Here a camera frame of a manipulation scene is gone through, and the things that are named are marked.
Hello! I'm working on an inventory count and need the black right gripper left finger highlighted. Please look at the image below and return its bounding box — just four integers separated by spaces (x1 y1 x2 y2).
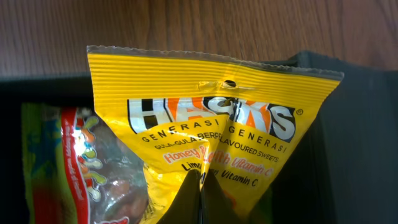
157 170 201 224

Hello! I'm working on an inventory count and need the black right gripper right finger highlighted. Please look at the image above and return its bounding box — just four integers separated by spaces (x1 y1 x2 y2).
201 170 242 224

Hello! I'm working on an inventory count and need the yellow Hacks candy bag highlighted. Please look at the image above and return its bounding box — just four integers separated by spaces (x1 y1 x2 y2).
87 45 344 223

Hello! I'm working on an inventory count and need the green Haribo gummy bag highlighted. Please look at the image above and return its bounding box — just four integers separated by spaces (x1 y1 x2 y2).
21 103 149 223

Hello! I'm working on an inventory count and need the dark green open box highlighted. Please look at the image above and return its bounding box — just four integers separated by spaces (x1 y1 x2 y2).
1 51 397 223

